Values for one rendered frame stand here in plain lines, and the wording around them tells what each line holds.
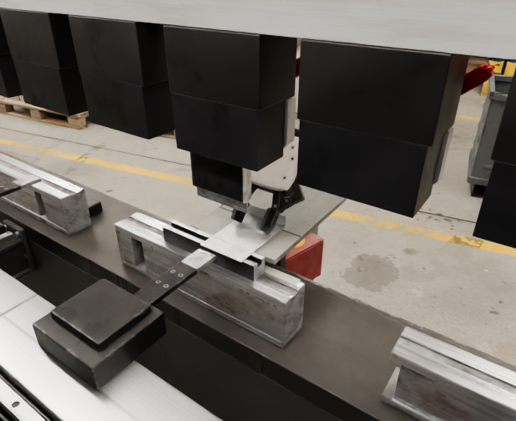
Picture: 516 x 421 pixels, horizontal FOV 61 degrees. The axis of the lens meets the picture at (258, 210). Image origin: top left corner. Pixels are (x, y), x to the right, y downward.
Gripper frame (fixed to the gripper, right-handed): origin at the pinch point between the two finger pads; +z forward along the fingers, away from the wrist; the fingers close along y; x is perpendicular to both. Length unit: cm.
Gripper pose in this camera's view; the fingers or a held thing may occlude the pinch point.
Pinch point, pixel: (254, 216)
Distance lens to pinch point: 75.4
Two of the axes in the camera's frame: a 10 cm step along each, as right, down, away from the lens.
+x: 4.4, 2.6, 8.6
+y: 8.2, 2.9, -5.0
